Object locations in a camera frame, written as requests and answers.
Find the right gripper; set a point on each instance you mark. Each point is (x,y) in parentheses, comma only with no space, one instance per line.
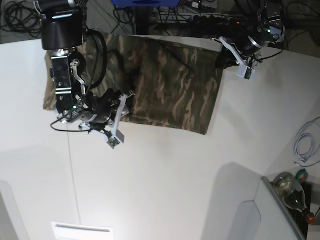
(100,110)

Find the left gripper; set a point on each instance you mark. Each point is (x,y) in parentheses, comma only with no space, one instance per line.
(246,45)

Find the camouflage t-shirt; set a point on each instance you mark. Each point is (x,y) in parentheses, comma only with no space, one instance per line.
(175,85)

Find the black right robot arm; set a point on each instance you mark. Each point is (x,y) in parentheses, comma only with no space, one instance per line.
(63,29)

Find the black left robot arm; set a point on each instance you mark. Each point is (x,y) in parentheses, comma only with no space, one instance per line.
(258,30)

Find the blue box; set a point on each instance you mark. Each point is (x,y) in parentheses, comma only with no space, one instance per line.
(148,3)

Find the green tape roll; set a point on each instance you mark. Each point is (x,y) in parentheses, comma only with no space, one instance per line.
(302,175)

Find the clear plastic bottle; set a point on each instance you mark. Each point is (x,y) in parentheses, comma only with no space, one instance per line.
(293,195)

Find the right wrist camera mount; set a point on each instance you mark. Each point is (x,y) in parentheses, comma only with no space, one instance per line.
(112,135)

